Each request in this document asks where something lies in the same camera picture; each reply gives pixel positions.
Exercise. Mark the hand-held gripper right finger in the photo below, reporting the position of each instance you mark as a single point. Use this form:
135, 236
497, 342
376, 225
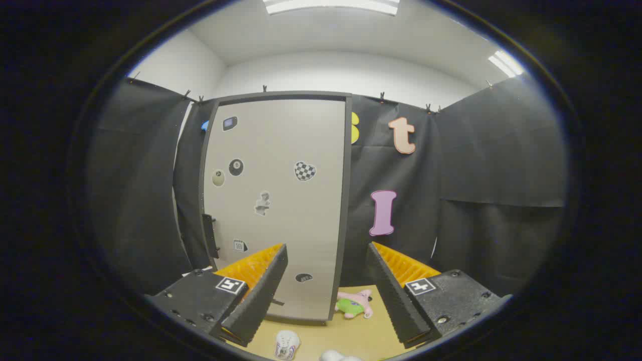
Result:
393, 296

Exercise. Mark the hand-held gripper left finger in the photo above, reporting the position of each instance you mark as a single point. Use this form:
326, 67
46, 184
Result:
261, 296

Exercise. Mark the white striped shoe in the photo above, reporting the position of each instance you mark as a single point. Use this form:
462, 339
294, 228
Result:
287, 345

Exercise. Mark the light grey shoe cabinet door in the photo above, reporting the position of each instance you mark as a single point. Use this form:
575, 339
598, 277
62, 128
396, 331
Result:
281, 225

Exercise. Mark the grey shoe cabinet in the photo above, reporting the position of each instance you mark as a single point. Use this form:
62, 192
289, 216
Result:
281, 95

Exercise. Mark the pink and green plush toy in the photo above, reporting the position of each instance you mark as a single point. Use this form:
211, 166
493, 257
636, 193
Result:
353, 305

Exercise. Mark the white rounded object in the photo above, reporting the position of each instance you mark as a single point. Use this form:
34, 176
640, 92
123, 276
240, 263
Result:
333, 357

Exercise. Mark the black backdrop cloth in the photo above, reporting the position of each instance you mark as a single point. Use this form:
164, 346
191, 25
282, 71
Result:
501, 150

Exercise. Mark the small ceiling light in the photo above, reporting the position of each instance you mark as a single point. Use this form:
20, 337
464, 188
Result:
506, 63

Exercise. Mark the long ceiling light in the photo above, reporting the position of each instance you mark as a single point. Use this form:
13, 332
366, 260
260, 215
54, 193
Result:
331, 5

